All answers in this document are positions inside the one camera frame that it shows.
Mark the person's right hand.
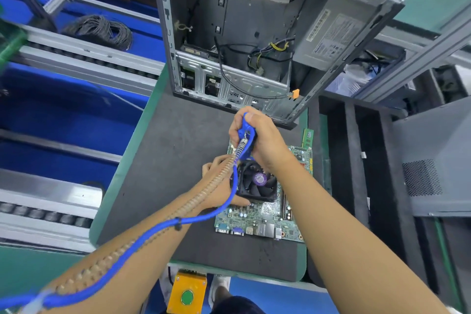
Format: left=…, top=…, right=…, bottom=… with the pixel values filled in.
left=228, top=106, right=294, bottom=171

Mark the person's left hand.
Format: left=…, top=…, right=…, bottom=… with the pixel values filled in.
left=200, top=154, right=251, bottom=217

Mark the blue electric screwdriver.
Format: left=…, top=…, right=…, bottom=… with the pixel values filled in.
left=235, top=120, right=259, bottom=165

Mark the black CPU fan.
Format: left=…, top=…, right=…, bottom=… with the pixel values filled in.
left=234, top=161, right=279, bottom=202

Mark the green motherboard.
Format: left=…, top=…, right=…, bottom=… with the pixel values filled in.
left=213, top=141, right=314, bottom=243

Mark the dark grey computer case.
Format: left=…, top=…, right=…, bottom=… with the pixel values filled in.
left=151, top=0, right=406, bottom=131

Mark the grey case side panel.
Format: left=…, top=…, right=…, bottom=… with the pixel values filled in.
left=392, top=97, right=471, bottom=217

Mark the person's right forearm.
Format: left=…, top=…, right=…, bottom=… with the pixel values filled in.
left=274, top=154, right=451, bottom=314

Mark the person's white shoe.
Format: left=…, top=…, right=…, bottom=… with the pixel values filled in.
left=160, top=266, right=178, bottom=304
left=208, top=275, right=233, bottom=307

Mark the green memory module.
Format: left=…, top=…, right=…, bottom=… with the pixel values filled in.
left=300, top=128, right=315, bottom=175

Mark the black divided foam tray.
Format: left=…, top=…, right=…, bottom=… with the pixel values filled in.
left=305, top=97, right=471, bottom=314

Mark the clear plastic bag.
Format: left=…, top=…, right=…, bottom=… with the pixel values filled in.
left=324, top=60, right=378, bottom=98

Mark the yellow box green button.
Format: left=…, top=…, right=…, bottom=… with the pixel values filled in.
left=165, top=272, right=209, bottom=314

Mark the silver power supply unit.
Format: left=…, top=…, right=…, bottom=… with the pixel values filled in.
left=294, top=4, right=385, bottom=72

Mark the white coiled cord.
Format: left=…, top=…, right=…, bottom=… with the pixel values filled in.
left=55, top=141, right=245, bottom=298

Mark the blue coiled cable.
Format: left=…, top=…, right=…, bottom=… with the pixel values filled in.
left=0, top=130, right=256, bottom=311

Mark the thick aluminium frame post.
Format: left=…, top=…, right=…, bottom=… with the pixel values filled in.
left=353, top=19, right=471, bottom=105

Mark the black cable coil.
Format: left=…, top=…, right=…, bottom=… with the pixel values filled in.
left=62, top=14, right=135, bottom=52

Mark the aluminium conveyor frame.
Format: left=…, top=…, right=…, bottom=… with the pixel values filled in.
left=0, top=0, right=170, bottom=254

